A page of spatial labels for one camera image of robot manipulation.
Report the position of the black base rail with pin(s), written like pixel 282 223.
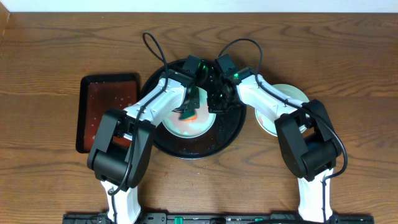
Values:
pixel 163 218

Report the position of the black rectangular tray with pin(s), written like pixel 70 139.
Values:
pixel 99 93

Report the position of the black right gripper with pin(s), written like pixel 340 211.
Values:
pixel 214 108

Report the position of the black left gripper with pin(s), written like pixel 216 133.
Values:
pixel 197 99

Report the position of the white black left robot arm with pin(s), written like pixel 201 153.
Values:
pixel 121 150

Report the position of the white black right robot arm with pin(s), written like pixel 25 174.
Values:
pixel 307 139

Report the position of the light blue plate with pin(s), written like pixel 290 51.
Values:
pixel 196 125
pixel 288 90

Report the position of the green orange sponge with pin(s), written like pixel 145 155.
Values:
pixel 188 115

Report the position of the black round tray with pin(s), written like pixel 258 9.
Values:
pixel 223 132

